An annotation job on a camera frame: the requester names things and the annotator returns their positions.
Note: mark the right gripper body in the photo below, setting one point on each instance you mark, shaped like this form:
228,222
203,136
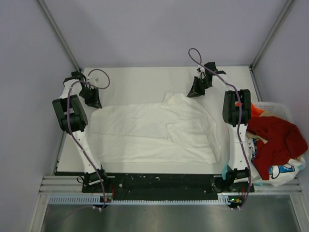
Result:
197,80

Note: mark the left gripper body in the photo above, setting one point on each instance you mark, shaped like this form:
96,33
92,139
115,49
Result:
88,91

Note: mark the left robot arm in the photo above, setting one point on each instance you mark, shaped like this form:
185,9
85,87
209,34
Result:
71,116

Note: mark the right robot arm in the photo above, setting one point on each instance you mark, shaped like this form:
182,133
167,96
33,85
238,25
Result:
236,112

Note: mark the orange t shirt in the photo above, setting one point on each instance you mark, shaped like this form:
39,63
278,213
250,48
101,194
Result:
253,112

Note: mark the white laundry basket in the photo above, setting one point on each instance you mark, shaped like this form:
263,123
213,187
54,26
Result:
281,111

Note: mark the teal t shirt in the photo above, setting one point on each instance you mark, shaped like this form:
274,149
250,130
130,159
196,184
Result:
224,172

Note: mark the red t shirt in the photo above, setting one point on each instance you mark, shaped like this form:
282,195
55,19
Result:
284,142

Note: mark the white printed t shirt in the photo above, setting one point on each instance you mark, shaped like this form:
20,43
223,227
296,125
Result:
278,174

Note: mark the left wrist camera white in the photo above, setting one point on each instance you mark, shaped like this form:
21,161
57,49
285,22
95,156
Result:
93,82

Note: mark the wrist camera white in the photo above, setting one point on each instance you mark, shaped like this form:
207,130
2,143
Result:
200,72
93,82

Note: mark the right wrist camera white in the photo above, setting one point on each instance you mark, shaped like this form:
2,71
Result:
200,72

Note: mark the left aluminium frame post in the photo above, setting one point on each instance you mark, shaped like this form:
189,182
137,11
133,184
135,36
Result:
58,34

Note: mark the aluminium frame post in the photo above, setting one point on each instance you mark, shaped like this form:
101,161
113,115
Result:
288,5
58,34

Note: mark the aluminium front rail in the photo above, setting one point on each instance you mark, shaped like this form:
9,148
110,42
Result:
59,185

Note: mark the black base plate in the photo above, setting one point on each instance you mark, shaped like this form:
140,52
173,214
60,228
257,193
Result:
121,186

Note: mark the grey slotted cable duct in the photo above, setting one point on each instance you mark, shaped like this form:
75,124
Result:
98,200

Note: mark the right aluminium frame post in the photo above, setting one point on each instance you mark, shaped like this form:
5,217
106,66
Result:
288,5

